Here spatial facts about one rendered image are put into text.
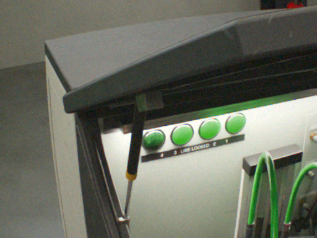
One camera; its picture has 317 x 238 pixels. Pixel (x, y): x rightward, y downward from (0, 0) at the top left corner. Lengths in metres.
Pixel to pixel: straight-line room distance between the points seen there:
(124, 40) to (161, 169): 0.30
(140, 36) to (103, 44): 0.09
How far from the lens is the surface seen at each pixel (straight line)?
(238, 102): 1.39
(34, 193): 3.66
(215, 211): 1.56
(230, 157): 1.49
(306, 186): 1.67
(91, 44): 1.52
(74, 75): 1.38
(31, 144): 4.10
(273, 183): 1.20
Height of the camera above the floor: 2.09
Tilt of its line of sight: 29 degrees down
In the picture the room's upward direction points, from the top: straight up
